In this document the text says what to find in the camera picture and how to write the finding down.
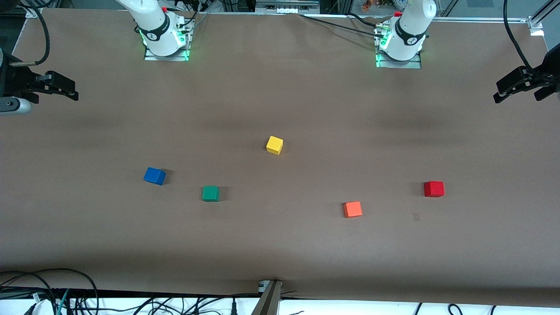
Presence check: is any red cube block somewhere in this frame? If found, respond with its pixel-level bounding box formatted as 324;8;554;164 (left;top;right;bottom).
423;181;445;198

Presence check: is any blue cube block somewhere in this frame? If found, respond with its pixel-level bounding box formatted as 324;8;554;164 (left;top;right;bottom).
143;167;167;186

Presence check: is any yellow cube block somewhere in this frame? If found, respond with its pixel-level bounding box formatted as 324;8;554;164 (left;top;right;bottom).
266;136;284;156

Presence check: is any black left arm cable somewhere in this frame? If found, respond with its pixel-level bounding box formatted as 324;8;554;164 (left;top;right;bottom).
503;0;539;74

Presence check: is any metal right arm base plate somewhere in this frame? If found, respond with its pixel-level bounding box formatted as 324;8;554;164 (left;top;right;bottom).
143;20;193;62

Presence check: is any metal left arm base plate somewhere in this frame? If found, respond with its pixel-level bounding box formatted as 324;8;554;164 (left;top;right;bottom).
375;24;423;70

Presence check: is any black base power cable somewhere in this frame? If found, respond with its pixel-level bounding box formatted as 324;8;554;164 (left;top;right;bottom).
346;12;386;29
299;14;385;39

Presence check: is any black looped floor cable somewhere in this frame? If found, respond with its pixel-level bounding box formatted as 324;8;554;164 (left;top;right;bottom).
0;272;58;315
0;268;99;315

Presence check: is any teal network cable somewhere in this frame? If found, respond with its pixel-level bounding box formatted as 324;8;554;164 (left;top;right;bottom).
56;289;71;315

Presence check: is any aluminium rail section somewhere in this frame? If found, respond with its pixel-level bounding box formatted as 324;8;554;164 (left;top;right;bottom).
255;0;321;14

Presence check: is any grey camera mount beam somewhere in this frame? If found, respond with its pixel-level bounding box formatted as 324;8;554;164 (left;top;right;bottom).
251;281;283;315

